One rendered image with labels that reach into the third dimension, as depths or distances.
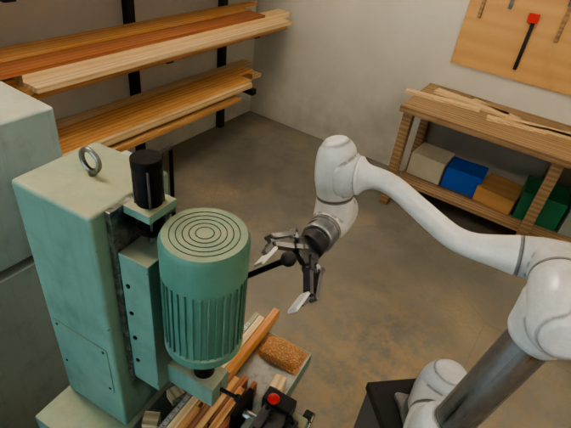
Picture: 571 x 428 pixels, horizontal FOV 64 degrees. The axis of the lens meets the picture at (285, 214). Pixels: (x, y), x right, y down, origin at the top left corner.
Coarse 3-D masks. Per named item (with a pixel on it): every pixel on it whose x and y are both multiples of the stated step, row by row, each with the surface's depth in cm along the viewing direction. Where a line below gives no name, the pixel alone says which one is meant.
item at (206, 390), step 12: (168, 372) 115; (180, 372) 112; (192, 372) 112; (216, 372) 112; (228, 372) 113; (180, 384) 114; (192, 384) 111; (204, 384) 110; (216, 384) 110; (204, 396) 111; (216, 396) 112
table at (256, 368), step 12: (264, 336) 144; (252, 360) 136; (264, 360) 137; (240, 372) 133; (252, 372) 133; (264, 372) 133; (276, 372) 134; (288, 372) 134; (300, 372) 135; (264, 384) 130; (288, 384) 131; (252, 408) 124
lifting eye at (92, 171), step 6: (84, 150) 92; (90, 150) 92; (84, 156) 94; (96, 156) 92; (84, 162) 95; (96, 162) 92; (90, 168) 95; (96, 168) 93; (90, 174) 95; (96, 174) 96
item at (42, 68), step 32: (0, 0) 215; (128, 0) 310; (224, 0) 386; (96, 32) 290; (128, 32) 298; (160, 32) 305; (192, 32) 315; (224, 32) 342; (256, 32) 358; (0, 64) 233; (32, 64) 238; (64, 64) 246; (96, 64) 263; (128, 64) 270; (160, 64) 297; (224, 64) 420; (32, 96) 235; (160, 96) 347; (192, 96) 353; (224, 96) 369; (64, 128) 291; (96, 128) 295; (128, 128) 305; (160, 128) 325
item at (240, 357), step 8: (272, 312) 147; (264, 320) 144; (272, 320) 145; (264, 328) 141; (256, 336) 138; (248, 344) 136; (256, 344) 139; (240, 352) 133; (248, 352) 136; (232, 360) 131; (240, 360) 132; (232, 368) 129; (200, 400) 120; (200, 408) 118; (192, 416) 116; (184, 424) 115
